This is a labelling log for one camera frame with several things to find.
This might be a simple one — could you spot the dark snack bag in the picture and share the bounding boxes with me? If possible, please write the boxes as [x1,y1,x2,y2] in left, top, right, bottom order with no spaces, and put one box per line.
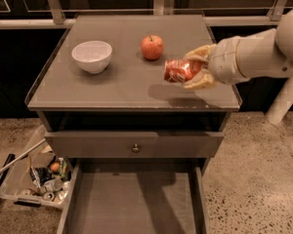
[29,167,55,188]

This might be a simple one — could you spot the grey top drawer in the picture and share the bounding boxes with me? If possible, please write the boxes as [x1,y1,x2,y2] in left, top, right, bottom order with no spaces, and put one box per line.
[45,131,224,158]

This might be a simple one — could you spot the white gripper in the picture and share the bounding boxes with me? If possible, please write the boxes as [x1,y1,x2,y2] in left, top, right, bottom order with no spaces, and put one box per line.
[183,36,248,90]

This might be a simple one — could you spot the round brass drawer knob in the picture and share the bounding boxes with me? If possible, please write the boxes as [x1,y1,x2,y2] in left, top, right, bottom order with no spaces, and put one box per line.
[132,143,141,153]

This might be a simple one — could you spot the red apple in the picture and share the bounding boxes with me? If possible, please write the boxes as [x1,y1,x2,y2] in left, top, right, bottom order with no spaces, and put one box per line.
[141,35,164,60]

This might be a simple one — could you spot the orange fruit in bin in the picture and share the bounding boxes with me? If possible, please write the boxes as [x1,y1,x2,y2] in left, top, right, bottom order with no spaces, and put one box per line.
[50,162,61,173]

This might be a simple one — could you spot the clear plastic bin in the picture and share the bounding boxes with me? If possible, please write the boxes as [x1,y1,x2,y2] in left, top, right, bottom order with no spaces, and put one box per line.
[0,126,71,209]

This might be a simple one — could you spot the metal window railing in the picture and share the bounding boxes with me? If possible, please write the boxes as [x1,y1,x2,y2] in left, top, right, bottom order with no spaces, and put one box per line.
[0,0,293,29]

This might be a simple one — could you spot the grey drawer cabinet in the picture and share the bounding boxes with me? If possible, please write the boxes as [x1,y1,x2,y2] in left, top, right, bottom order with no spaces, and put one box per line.
[26,15,240,176]

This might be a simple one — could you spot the grey open middle drawer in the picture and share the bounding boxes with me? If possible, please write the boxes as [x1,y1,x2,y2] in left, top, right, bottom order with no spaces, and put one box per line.
[57,159,210,234]

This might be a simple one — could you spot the red coke can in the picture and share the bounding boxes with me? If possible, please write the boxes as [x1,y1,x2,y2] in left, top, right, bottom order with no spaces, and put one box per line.
[164,59,203,83]

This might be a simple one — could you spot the silver can in bin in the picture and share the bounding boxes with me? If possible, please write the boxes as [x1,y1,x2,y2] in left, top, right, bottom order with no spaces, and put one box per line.
[43,178,63,192]

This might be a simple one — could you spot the white ceramic bowl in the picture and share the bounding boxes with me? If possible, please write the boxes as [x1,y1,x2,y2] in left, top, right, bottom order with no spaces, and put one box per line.
[71,41,112,74]

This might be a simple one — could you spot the white diagonal pole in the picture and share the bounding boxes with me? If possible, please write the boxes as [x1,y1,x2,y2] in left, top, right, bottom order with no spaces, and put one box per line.
[266,77,293,125]

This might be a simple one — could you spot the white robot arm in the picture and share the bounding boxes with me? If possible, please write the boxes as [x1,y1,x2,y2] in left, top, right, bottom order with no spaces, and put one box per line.
[184,10,293,90]

